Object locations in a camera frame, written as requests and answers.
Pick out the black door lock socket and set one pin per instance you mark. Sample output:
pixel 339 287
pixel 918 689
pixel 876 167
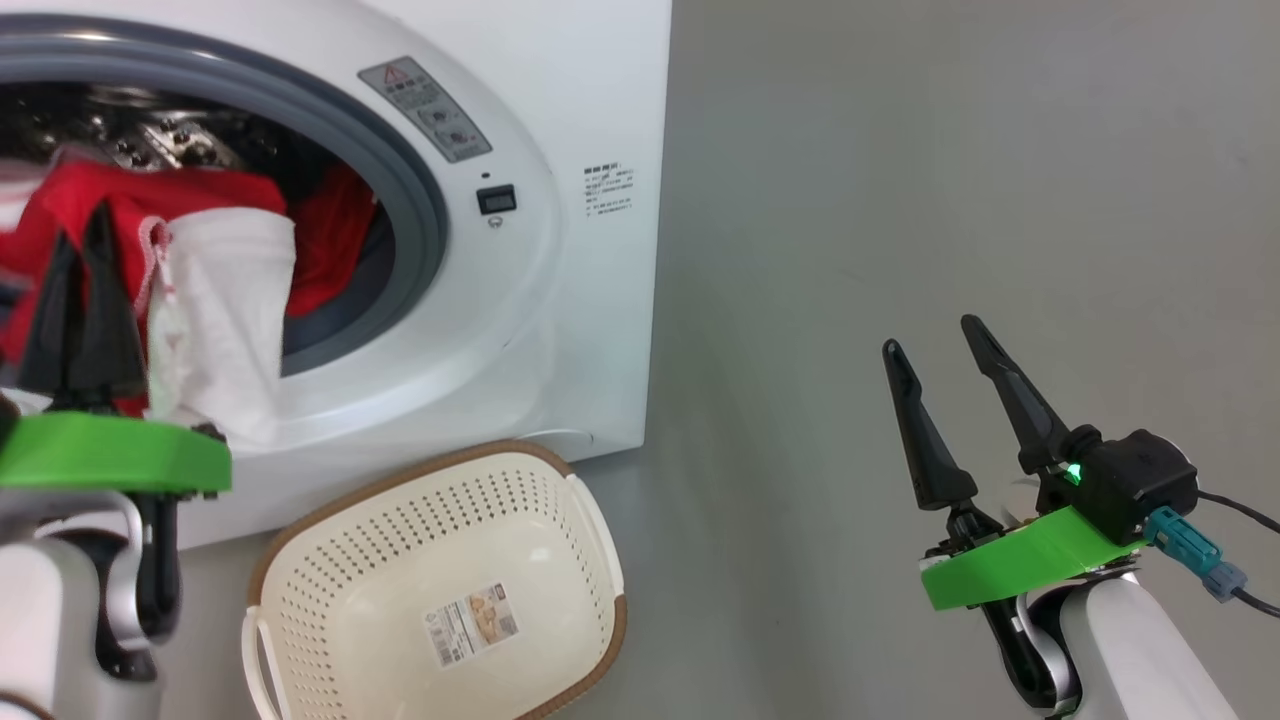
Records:
pixel 497 199

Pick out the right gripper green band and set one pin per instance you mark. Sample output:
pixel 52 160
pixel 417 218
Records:
pixel 1020 565

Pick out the perforated steel washer drum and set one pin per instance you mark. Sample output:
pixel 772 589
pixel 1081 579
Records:
pixel 150 130

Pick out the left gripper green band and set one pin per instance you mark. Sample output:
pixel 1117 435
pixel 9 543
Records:
pixel 110 455

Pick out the white front-load washing machine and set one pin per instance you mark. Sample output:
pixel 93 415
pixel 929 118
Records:
pixel 600 350

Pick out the cream perforated basket brown rim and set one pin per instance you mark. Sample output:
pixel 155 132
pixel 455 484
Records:
pixel 400 560

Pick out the grey rubber door gasket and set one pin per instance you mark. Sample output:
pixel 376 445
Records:
pixel 400 180

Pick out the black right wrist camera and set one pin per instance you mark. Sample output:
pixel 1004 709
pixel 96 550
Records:
pixel 1140 480

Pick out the printed label sticker in basket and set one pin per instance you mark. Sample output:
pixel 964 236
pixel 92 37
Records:
pixel 472 625

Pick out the red and white garment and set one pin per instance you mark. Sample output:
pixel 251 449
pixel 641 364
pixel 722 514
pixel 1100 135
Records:
pixel 220 300

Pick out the grey warning sticker on washer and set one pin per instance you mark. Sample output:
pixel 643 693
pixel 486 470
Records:
pixel 425 110

